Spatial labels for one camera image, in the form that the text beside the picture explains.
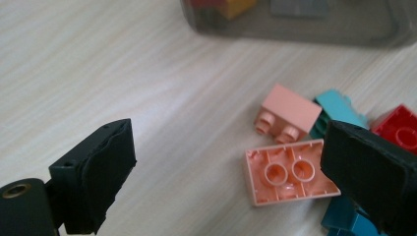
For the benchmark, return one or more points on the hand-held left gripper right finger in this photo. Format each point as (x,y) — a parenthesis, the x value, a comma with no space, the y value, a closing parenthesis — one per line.
(370,170)

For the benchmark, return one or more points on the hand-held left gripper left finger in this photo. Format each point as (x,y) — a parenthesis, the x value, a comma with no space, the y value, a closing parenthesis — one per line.
(95,177)

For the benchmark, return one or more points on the dark blue building block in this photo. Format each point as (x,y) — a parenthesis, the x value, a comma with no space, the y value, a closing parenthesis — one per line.
(344,219)

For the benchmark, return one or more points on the light teal sloped building block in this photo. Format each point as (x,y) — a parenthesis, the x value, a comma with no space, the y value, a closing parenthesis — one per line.
(337,105)

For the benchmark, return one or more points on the pink curved building block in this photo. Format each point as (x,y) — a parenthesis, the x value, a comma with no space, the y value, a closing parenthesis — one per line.
(291,105)

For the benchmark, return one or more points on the salmon rectangular building block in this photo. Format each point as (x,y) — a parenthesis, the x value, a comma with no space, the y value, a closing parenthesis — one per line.
(262,190)

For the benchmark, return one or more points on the transparent grey storage bin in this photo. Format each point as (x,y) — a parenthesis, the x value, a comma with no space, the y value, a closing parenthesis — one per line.
(354,26)

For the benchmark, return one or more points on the orange building block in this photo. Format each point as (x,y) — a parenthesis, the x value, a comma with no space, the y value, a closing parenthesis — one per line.
(237,8)

